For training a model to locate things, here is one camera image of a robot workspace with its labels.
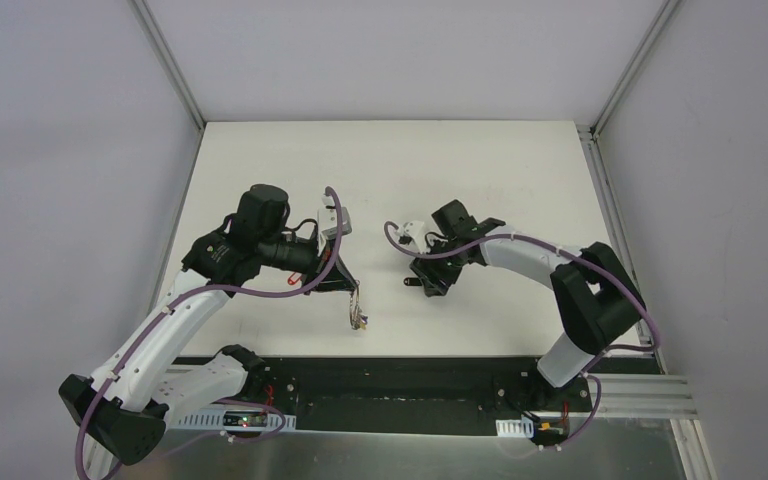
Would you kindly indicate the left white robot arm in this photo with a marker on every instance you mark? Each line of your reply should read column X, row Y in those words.
column 126, row 405

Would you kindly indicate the white cable duct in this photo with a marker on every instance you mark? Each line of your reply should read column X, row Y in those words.
column 515, row 428
column 234, row 420

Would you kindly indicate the left white cable duct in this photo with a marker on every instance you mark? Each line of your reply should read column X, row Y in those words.
column 234, row 420

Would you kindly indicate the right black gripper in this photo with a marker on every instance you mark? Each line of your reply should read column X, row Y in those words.
column 438, row 273

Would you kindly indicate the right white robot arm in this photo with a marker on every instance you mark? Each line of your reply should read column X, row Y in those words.
column 595, row 297

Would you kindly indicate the right white cable duct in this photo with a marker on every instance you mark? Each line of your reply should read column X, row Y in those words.
column 515, row 428

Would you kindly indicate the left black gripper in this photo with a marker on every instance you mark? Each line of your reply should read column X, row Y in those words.
column 325, row 266

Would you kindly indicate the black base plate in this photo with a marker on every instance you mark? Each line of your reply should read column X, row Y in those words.
column 403, row 395

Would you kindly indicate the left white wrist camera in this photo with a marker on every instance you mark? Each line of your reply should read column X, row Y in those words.
column 328, row 224

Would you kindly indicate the keyring with keys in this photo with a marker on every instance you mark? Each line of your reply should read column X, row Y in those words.
column 358, row 320

